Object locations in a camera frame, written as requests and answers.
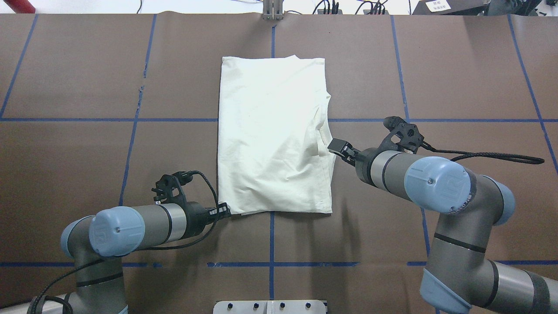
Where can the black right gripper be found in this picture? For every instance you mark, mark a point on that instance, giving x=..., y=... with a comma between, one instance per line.
x=362, y=159

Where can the grey robot base mount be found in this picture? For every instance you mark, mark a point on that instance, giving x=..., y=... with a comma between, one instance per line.
x=271, y=307

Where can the red cylinder bottle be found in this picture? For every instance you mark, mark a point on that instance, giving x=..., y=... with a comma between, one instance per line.
x=21, y=6

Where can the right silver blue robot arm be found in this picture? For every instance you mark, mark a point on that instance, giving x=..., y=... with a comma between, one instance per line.
x=457, y=275

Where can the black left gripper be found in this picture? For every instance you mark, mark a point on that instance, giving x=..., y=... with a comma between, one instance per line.
x=197, y=216

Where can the cream white t-shirt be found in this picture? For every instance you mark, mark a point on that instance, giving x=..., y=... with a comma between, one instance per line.
x=273, y=135

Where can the aluminium frame post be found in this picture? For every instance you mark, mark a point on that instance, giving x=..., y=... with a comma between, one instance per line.
x=272, y=10

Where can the grey orange usb hub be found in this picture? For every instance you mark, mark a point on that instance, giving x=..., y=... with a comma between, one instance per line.
x=377, y=7
x=327, y=7

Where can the black power adapter box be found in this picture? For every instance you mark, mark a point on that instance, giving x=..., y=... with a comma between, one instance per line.
x=451, y=7

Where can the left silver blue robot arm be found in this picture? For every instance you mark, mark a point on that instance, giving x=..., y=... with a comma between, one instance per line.
x=98, y=243

